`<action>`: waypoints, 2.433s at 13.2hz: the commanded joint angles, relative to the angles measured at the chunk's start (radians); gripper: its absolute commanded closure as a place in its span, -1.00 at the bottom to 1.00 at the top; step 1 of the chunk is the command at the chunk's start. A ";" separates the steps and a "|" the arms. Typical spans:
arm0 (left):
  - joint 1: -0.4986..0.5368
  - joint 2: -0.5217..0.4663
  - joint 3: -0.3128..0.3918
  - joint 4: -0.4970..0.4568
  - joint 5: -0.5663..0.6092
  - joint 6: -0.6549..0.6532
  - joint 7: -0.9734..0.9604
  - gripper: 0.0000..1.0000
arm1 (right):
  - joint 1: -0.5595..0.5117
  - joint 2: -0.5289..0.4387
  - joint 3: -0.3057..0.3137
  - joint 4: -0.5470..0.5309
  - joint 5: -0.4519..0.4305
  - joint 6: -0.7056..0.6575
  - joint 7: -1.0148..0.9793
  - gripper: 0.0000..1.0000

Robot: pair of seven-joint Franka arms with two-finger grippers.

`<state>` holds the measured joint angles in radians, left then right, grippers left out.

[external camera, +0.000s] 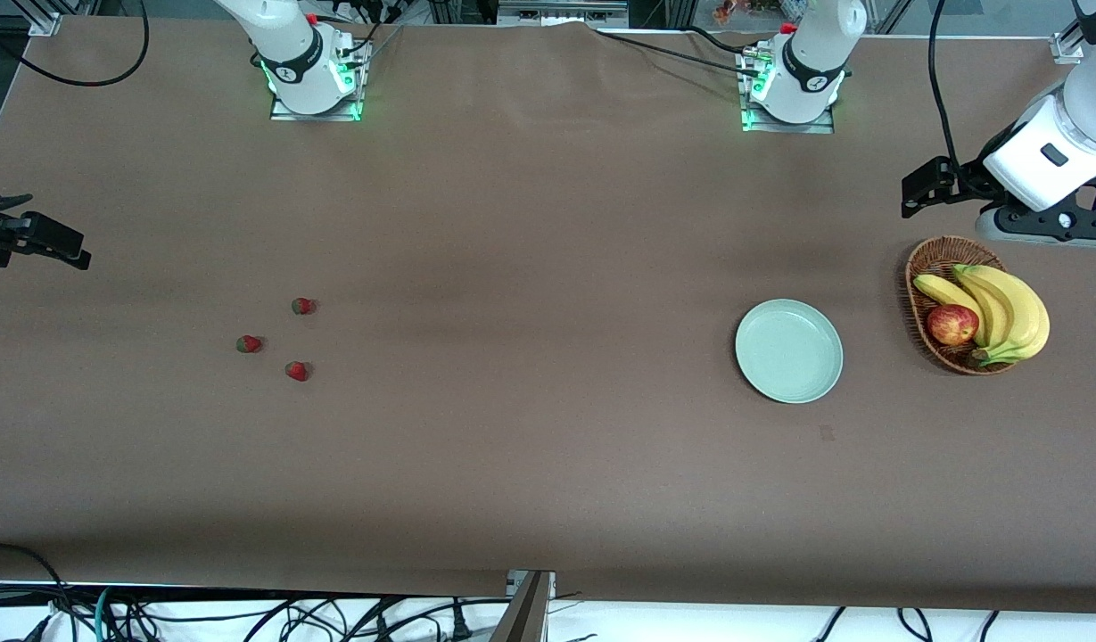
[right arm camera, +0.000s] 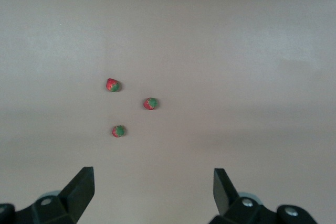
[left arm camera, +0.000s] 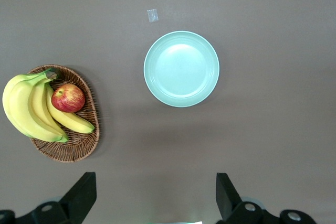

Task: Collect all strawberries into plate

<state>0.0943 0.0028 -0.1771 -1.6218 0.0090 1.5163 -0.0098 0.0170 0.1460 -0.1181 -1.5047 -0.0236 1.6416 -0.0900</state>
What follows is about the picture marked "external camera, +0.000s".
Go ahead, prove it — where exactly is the light green round plate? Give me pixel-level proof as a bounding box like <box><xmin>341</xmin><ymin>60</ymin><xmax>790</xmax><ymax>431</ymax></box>
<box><xmin>735</xmin><ymin>299</ymin><xmax>845</xmax><ymax>405</ymax></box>

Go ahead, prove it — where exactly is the yellow banana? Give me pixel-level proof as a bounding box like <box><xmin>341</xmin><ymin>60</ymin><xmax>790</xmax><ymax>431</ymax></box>
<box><xmin>958</xmin><ymin>265</ymin><xmax>1051</xmax><ymax>367</ymax></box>
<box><xmin>952</xmin><ymin>265</ymin><xmax>1014</xmax><ymax>349</ymax></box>
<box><xmin>913</xmin><ymin>273</ymin><xmax>988</xmax><ymax>347</ymax></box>

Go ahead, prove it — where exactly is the red apple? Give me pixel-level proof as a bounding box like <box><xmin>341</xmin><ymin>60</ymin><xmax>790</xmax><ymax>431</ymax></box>
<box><xmin>927</xmin><ymin>304</ymin><xmax>980</xmax><ymax>347</ymax></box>

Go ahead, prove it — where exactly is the brown wicker basket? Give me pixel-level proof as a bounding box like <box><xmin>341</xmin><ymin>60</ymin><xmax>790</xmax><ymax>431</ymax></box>
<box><xmin>905</xmin><ymin>235</ymin><xmax>1018</xmax><ymax>376</ymax></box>

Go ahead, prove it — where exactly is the colourful background object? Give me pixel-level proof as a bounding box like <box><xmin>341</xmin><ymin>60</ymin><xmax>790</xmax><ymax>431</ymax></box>
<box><xmin>712</xmin><ymin>0</ymin><xmax>812</xmax><ymax>27</ymax></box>

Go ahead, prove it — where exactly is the grey metal device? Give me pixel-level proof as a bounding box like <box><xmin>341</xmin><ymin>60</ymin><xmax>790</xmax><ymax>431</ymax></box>
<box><xmin>497</xmin><ymin>0</ymin><xmax>630</xmax><ymax>29</ymax></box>

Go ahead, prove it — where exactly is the brown table cover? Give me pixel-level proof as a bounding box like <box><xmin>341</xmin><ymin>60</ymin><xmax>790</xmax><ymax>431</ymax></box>
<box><xmin>0</xmin><ymin>16</ymin><xmax>1096</xmax><ymax>616</ymax></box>

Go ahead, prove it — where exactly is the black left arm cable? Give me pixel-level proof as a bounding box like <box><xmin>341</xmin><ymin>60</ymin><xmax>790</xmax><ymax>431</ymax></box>
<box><xmin>927</xmin><ymin>0</ymin><xmax>964</xmax><ymax>172</ymax></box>

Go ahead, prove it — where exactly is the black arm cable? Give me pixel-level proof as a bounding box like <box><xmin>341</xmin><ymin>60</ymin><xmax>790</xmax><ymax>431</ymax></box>
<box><xmin>927</xmin><ymin>0</ymin><xmax>964</xmax><ymax>172</ymax></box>
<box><xmin>0</xmin><ymin>0</ymin><xmax>150</xmax><ymax>211</ymax></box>

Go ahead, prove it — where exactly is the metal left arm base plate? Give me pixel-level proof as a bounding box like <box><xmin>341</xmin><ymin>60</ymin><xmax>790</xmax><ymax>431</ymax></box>
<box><xmin>739</xmin><ymin>49</ymin><xmax>836</xmax><ymax>135</ymax></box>

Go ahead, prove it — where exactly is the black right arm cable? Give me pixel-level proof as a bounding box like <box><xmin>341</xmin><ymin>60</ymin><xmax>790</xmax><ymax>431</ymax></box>
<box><xmin>0</xmin><ymin>0</ymin><xmax>150</xmax><ymax>211</ymax></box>

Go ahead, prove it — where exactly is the aluminium frame corner bracket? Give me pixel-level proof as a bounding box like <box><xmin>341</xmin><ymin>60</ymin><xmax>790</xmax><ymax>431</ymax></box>
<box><xmin>26</xmin><ymin>0</ymin><xmax>65</xmax><ymax>37</ymax></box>

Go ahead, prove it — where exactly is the short black table cable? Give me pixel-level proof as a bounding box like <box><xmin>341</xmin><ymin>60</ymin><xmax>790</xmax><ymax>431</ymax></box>
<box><xmin>686</xmin><ymin>25</ymin><xmax>755</xmax><ymax>53</ymax></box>

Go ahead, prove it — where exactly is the long black table cable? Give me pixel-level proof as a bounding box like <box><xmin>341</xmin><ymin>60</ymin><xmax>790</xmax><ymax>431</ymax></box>
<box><xmin>592</xmin><ymin>30</ymin><xmax>761</xmax><ymax>78</ymax></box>

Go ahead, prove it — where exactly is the thick black looped cable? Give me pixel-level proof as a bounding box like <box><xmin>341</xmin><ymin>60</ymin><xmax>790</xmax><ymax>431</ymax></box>
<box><xmin>0</xmin><ymin>542</ymin><xmax>78</xmax><ymax>642</ymax></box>

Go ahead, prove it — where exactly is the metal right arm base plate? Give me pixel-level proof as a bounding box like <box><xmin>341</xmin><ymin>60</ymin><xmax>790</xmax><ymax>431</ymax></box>
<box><xmin>270</xmin><ymin>40</ymin><xmax>365</xmax><ymax>122</ymax></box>

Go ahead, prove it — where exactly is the grey cable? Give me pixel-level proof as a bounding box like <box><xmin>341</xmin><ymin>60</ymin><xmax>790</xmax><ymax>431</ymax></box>
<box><xmin>360</xmin><ymin>24</ymin><xmax>406</xmax><ymax>69</ymax></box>

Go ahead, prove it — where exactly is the black cable with plug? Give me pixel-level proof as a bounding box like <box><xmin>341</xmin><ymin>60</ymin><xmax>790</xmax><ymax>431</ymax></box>
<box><xmin>439</xmin><ymin>599</ymin><xmax>479</xmax><ymax>642</ymax></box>

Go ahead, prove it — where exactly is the metal frame profile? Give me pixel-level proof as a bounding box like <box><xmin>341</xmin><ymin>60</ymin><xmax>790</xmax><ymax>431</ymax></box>
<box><xmin>487</xmin><ymin>569</ymin><xmax>557</xmax><ymax>642</ymax></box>

